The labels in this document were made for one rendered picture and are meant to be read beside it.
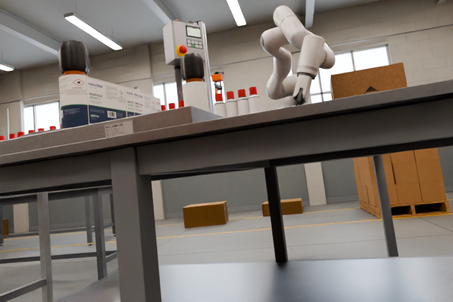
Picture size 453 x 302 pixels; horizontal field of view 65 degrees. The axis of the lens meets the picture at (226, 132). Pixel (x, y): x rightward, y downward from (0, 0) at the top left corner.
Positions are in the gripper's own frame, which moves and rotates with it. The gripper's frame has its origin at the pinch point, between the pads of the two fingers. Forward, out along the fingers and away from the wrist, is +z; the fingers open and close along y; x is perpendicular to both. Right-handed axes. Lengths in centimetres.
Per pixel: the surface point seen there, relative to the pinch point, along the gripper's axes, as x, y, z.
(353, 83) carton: 17.9, -18.4, -19.0
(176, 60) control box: -61, -1, -14
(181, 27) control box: -63, -3, -30
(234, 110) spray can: -26.4, 1.8, 4.0
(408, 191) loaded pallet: 95, -342, 35
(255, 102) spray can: -17.6, 2.5, -1.0
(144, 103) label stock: -50, 32, 10
